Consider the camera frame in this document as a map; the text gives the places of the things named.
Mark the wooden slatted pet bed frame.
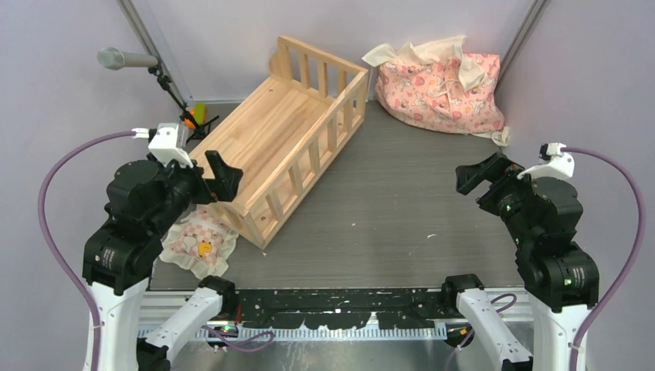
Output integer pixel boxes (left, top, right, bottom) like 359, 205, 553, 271
192, 36, 368, 248

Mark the small checkered ruffled pillow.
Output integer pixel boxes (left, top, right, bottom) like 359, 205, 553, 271
159, 205, 239, 280

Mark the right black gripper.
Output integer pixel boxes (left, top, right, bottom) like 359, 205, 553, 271
455, 147, 535, 243

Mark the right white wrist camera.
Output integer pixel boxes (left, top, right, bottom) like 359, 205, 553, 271
517, 142, 575, 180

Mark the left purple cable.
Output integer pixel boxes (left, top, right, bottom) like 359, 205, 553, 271
37, 130, 149, 371

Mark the purple cable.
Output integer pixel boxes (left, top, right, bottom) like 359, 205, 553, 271
37, 130, 149, 371
562, 147, 647, 371

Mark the pink printed cushion with ties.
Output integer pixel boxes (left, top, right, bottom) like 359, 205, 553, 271
362, 36, 511, 147

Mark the orange green toy ball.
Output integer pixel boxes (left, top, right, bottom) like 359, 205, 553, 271
183, 103, 206, 130

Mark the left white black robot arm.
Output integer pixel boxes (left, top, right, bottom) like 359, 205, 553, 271
83, 150, 243, 370

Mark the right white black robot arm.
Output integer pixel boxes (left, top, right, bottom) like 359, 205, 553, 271
440, 148, 599, 370

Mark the silver microphone on tripod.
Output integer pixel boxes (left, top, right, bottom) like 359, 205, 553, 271
97, 47, 219, 143

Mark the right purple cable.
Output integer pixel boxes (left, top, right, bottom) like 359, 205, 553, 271
562, 147, 647, 371

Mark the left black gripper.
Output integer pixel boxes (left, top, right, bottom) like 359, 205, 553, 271
151, 147, 243, 233

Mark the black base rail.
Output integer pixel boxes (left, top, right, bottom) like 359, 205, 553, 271
218, 288, 462, 330

